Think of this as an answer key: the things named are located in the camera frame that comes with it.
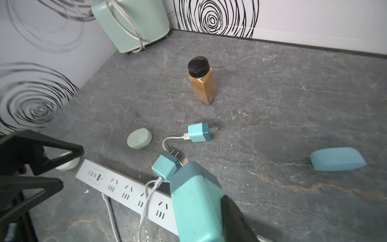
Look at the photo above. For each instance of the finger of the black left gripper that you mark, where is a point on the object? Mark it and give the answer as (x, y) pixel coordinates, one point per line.
(27, 147)
(19, 194)

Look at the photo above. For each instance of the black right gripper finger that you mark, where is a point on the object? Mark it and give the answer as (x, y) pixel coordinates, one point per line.
(235, 226)

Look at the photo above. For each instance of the teal charger with black cable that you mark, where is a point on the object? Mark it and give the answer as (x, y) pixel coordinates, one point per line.
(196, 197)

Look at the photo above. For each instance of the white power strip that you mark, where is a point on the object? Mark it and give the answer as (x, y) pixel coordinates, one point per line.
(129, 192)

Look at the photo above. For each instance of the white round earbud case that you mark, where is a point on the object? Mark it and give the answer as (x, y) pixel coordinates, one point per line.
(69, 165)

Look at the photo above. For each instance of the pale green round earbud case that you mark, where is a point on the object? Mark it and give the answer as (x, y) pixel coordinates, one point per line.
(139, 138)

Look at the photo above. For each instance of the light blue earbud case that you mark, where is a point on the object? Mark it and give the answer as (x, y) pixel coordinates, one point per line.
(337, 159)

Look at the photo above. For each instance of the brown spice bottle black lid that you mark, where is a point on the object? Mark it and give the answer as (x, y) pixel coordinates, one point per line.
(202, 80)

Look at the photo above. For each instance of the mint green toaster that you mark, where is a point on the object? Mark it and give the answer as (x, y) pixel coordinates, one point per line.
(132, 25)

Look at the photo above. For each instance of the teal charger with white cable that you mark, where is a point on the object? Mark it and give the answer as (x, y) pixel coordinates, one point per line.
(200, 132)

